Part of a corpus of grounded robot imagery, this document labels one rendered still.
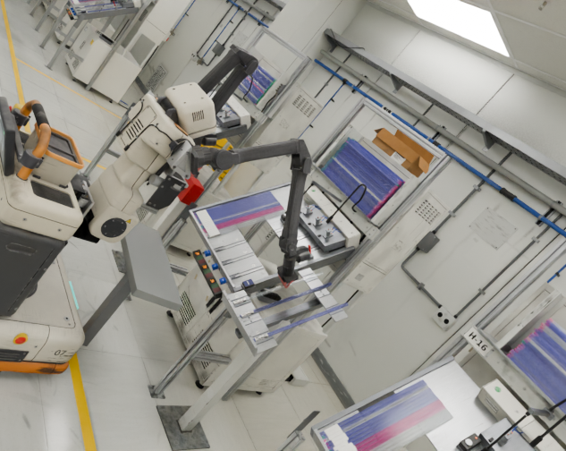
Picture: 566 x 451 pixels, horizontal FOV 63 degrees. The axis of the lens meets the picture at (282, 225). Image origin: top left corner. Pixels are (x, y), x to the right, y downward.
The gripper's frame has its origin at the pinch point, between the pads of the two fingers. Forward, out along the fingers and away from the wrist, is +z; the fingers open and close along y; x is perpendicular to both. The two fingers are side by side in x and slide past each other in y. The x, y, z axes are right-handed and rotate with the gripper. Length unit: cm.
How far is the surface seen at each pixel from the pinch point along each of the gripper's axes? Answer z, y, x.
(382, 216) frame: -18, 9, -62
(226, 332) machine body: 55, 24, 19
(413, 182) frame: -36, 9, -77
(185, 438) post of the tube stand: 69, -18, 59
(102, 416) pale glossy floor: 42, -4, 92
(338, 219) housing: -5, 28, -49
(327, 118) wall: 63, 248, -198
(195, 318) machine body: 67, 50, 28
